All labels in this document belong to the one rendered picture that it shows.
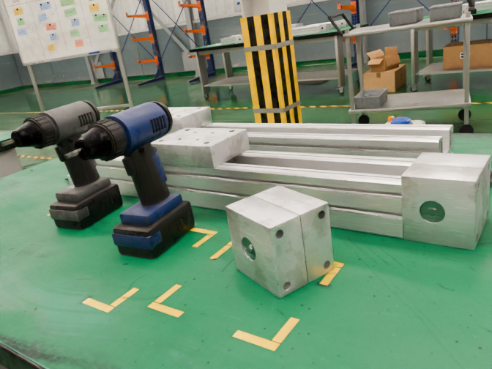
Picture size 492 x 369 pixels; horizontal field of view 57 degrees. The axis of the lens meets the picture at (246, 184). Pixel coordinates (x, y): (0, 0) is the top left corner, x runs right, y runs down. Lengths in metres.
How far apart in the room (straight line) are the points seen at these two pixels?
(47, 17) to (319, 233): 6.22
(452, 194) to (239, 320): 0.30
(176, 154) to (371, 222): 0.37
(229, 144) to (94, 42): 5.55
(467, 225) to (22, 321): 0.58
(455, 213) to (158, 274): 0.40
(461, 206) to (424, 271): 0.10
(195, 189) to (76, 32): 5.64
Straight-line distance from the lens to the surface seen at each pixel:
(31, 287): 0.75
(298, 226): 0.54
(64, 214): 0.90
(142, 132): 0.68
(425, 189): 0.62
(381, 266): 0.61
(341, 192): 0.67
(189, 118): 1.10
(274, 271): 0.54
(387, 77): 5.79
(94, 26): 6.28
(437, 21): 3.67
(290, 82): 4.10
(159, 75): 11.42
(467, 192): 0.61
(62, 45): 6.57
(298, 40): 6.14
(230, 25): 10.32
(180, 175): 0.86
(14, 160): 2.26
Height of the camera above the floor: 1.10
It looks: 20 degrees down
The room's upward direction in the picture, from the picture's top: 9 degrees counter-clockwise
